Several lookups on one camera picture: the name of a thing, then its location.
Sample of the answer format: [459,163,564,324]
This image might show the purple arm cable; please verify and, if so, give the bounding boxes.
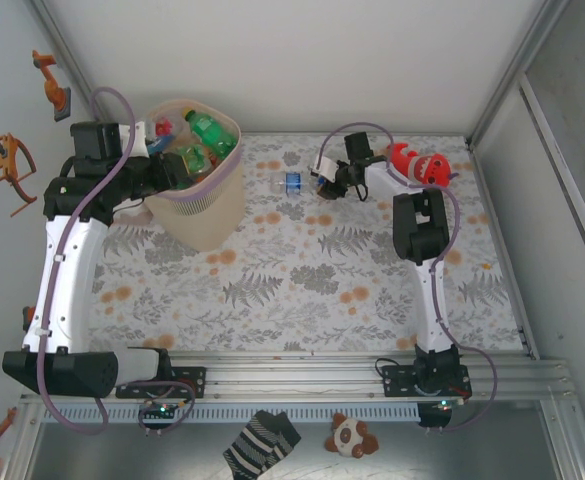
[320,123,497,434]
[36,87,197,436]

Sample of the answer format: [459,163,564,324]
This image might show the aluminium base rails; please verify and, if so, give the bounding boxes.
[19,349,581,404]

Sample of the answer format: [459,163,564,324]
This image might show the aluminium corner post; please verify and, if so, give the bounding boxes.
[466,0,571,151]
[30,0,123,151]

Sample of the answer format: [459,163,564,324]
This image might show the red shark plush toy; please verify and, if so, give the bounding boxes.
[385,143,461,190]

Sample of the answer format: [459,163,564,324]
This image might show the green plastic bottle yellow cap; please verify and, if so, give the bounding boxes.
[181,107,239,156]
[174,144,211,176]

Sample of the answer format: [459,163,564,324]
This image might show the white slotted cable duct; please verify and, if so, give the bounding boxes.
[41,403,421,424]

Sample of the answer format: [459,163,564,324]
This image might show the black white striped sock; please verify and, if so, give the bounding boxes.
[221,409,303,480]

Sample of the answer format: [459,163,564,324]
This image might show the brown white panda plush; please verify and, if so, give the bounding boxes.
[324,412,380,459]

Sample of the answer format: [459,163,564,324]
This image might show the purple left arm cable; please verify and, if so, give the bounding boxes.
[36,87,197,436]

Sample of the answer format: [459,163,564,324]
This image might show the aluminium panel frame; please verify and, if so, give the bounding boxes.
[516,69,585,301]

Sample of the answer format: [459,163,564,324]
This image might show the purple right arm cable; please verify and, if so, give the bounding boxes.
[320,123,497,434]

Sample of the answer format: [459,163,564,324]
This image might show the beige slatted waste bin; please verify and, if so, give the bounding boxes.
[144,98,246,253]

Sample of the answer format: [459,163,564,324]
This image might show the small controller board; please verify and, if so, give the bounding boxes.
[139,399,183,419]
[421,397,466,414]

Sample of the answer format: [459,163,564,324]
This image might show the clear bottle blue label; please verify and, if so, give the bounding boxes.
[270,171,323,195]

